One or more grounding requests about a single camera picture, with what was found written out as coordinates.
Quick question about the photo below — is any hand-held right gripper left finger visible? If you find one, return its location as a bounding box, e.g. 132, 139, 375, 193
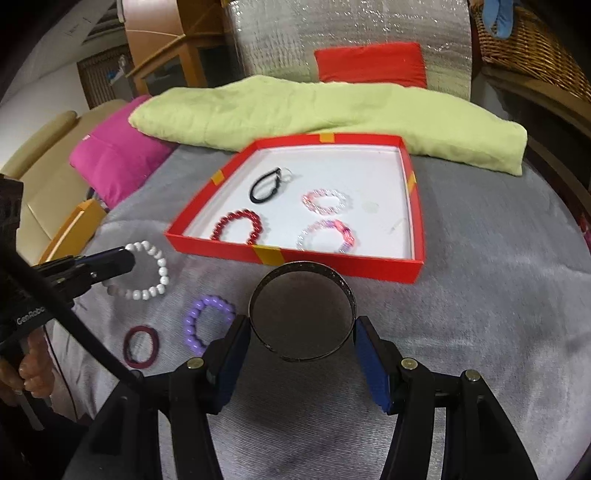
85, 315, 252, 480

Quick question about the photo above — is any magenta pillow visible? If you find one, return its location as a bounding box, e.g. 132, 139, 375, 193
69, 95, 178, 208

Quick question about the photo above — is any beige leather sofa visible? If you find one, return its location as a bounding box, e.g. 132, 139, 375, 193
0, 99, 139, 264

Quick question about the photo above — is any grey blanket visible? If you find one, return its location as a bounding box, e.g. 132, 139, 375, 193
46, 138, 591, 480

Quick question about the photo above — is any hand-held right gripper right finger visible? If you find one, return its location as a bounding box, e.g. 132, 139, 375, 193
353, 315, 539, 480

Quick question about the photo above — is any red shallow box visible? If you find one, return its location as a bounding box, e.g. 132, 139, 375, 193
165, 130, 426, 283

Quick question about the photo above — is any purple beaded bracelet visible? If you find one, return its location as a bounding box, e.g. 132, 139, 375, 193
184, 296, 235, 357

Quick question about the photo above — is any pink white beaded bracelet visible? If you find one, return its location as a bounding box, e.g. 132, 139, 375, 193
301, 188, 352, 217

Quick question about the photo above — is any dark red hair tie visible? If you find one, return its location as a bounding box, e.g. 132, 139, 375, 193
123, 325, 161, 370

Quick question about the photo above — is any green folded blanket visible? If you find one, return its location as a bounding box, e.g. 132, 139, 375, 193
128, 76, 528, 176

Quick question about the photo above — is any blue cloth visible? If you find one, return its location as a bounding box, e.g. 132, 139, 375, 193
480, 0, 515, 38

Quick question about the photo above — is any black cord bracelet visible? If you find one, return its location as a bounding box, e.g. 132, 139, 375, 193
249, 168, 294, 204

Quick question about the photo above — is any red pillow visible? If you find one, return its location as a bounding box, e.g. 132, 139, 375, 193
314, 42, 426, 88

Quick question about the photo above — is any wooden cabinet pillar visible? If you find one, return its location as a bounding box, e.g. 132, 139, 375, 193
124, 0, 236, 97

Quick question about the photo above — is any red beaded bracelet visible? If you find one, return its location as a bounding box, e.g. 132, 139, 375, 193
210, 209, 264, 244

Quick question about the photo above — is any clear pink beaded bracelet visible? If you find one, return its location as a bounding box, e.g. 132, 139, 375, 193
295, 218, 356, 254

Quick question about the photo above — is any brown curtain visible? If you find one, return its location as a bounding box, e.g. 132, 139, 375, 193
76, 46, 134, 109

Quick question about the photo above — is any black cable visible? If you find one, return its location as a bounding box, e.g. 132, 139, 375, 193
0, 240, 145, 386

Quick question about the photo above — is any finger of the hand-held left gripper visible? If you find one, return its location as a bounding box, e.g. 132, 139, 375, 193
32, 247, 137, 296

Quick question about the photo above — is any wicker basket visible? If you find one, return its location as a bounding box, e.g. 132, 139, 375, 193
471, 0, 591, 102

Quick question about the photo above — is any person's left hand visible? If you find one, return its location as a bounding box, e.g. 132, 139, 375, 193
0, 335, 54, 398

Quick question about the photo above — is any silver foil mat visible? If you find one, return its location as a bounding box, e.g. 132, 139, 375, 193
231, 0, 474, 102

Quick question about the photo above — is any wooden bench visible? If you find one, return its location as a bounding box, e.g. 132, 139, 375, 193
480, 69, 591, 217

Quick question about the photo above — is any metal bangle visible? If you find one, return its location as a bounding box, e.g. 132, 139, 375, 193
248, 261, 357, 361

